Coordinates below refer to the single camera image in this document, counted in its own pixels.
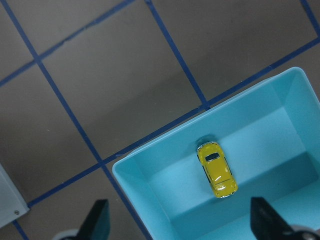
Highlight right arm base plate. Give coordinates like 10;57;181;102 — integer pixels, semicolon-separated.
0;165;30;228

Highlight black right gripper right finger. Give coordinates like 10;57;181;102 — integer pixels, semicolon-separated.
250;197;295;240

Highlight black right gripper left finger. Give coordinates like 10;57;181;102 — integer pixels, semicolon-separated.
76;199;111;240

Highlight yellow beetle toy car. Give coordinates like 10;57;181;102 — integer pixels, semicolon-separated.
196;141;238;199

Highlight turquoise plastic bin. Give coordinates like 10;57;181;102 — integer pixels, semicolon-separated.
112;67;320;240

